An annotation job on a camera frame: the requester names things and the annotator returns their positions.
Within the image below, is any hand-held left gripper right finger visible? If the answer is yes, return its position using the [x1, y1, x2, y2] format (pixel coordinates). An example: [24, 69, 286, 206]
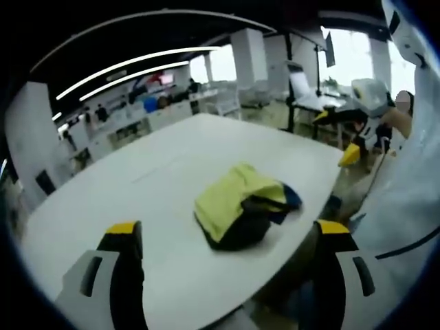
[305, 219, 377, 330]

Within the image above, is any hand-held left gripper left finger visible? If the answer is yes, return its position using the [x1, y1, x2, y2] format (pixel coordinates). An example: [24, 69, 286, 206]
[54, 221, 149, 330]

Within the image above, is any yellow-green and navy garment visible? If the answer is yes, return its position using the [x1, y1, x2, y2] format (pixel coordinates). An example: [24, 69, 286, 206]
[193, 162, 304, 252]

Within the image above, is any white background desk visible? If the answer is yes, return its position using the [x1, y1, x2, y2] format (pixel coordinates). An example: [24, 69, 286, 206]
[294, 91, 349, 113]

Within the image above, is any white tilted board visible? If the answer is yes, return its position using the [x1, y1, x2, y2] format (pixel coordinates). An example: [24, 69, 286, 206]
[287, 61, 314, 101]

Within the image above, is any black tripod stand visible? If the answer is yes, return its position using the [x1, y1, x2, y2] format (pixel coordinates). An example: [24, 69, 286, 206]
[285, 34, 298, 133]

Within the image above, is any black monitor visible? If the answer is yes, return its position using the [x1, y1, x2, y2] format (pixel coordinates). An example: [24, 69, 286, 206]
[324, 31, 337, 69]

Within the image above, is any white square pillar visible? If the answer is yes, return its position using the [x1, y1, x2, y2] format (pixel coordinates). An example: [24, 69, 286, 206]
[230, 27, 270, 91]

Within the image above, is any long ceiling light strip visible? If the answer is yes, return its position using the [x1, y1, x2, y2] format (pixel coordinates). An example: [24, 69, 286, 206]
[78, 60, 190, 102]
[55, 46, 221, 101]

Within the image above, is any black cable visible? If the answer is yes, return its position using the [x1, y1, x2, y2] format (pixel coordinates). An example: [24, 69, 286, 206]
[374, 230, 440, 261]

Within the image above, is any black wall panel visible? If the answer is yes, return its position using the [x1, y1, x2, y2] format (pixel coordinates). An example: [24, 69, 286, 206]
[35, 169, 57, 196]

